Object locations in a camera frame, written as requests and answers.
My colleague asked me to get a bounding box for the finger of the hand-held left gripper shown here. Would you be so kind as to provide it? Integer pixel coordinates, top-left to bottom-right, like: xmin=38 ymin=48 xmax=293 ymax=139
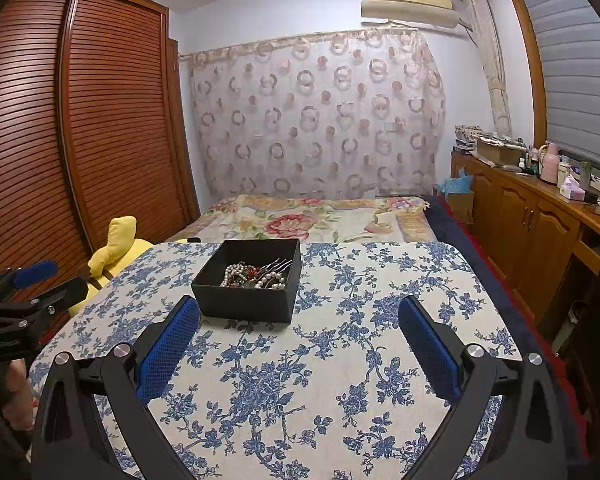
xmin=0 ymin=277 xmax=90 ymax=331
xmin=0 ymin=260 xmax=60 ymax=306

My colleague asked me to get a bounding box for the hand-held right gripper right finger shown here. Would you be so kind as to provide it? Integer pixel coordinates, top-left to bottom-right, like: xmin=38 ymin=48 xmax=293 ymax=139
xmin=397 ymin=295 xmax=566 ymax=480

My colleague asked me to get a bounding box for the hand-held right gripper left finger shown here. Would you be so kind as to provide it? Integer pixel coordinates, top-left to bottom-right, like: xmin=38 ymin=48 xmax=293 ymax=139
xmin=32 ymin=295 xmax=203 ymax=480

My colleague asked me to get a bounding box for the black cardboard box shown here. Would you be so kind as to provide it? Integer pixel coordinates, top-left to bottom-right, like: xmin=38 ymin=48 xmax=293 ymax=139
xmin=191 ymin=238 xmax=302 ymax=323

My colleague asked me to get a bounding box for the red bead bracelet green pendant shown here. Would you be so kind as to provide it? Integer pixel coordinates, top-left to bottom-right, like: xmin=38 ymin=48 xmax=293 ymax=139
xmin=230 ymin=266 xmax=261 ymax=288

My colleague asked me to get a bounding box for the white pearl necklace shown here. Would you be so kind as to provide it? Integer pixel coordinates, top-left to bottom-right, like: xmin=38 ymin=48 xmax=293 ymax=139
xmin=220 ymin=261 xmax=288 ymax=291

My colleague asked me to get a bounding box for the person's left hand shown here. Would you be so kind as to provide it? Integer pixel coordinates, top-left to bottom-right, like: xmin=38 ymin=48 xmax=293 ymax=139
xmin=0 ymin=360 xmax=36 ymax=431

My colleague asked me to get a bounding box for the yellow plush toy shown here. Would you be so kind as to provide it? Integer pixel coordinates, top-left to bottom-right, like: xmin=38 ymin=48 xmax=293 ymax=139
xmin=82 ymin=216 xmax=201 ymax=306

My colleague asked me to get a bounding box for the navy bed sheet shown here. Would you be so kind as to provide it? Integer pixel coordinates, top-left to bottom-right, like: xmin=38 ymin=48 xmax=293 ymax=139
xmin=425 ymin=195 xmax=591 ymax=461

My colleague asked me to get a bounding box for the blue floral tablecloth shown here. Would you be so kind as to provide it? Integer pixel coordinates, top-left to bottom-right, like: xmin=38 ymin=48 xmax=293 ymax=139
xmin=27 ymin=241 xmax=531 ymax=480

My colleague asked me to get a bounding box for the cardboard box with blue tissue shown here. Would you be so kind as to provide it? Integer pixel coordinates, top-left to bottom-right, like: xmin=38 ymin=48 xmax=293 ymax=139
xmin=435 ymin=170 xmax=476 ymax=226

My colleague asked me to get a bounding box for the wooden sideboard cabinet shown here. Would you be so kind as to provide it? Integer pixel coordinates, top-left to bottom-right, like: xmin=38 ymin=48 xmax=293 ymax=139
xmin=450 ymin=152 xmax=600 ymax=331

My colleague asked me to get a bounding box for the floral bed blanket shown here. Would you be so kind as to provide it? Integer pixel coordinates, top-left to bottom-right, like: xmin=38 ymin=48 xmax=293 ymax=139
xmin=165 ymin=194 xmax=431 ymax=245

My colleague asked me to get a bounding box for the brown slatted wardrobe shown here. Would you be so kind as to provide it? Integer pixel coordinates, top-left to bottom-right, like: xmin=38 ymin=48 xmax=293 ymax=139
xmin=0 ymin=0 xmax=201 ymax=341

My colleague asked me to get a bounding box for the flat cardboard box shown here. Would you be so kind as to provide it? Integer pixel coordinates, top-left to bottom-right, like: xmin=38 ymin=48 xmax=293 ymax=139
xmin=472 ymin=137 xmax=523 ymax=167

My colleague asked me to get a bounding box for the pink tissue box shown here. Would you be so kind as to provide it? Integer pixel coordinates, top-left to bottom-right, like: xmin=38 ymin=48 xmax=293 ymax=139
xmin=559 ymin=175 xmax=586 ymax=204

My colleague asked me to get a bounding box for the pink thermos jug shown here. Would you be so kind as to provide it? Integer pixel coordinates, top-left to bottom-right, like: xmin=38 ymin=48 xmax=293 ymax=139
xmin=539 ymin=142 xmax=561 ymax=185

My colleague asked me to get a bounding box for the beige lace pipe wrap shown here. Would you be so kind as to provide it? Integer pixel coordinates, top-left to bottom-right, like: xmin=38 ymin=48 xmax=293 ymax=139
xmin=460 ymin=0 xmax=513 ymax=136

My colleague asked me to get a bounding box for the grey window blind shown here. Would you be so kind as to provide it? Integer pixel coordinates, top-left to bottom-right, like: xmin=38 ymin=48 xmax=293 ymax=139
xmin=512 ymin=0 xmax=600 ymax=171

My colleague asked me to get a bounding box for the beige air conditioner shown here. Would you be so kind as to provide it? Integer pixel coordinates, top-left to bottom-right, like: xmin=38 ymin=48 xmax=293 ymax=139
xmin=360 ymin=0 xmax=461 ymax=28

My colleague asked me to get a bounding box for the ring-patterned sheer curtain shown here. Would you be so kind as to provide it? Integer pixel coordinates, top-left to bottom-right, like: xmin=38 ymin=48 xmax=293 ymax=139
xmin=180 ymin=30 xmax=446 ymax=201

